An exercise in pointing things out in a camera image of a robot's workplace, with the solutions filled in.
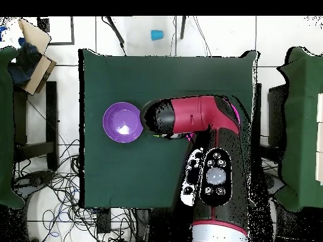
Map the blue cup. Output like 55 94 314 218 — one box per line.
151 29 165 42

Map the white box stack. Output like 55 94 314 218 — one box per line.
315 92 323 187

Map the wide purple bowl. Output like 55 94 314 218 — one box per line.
102 101 144 144

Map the dark green table cloth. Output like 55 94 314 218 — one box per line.
78 48 259 209

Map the black power adapter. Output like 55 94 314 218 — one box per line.
96 208 112 234

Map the black tripod leg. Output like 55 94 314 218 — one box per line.
179 16 188 40
101 16 127 57

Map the cardboard box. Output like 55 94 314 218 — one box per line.
16 18 57 96

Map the dark blue fabric bundle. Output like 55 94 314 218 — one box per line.
8 37 42 86

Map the green cloth covered table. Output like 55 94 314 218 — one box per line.
274 46 323 212
0 46 26 210

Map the tangle of black cables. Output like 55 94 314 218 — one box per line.
13 138 134 242

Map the black stool frame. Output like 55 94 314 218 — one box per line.
13 80 59 172
253 83 287 162

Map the black square frame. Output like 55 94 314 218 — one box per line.
37 16 76 47

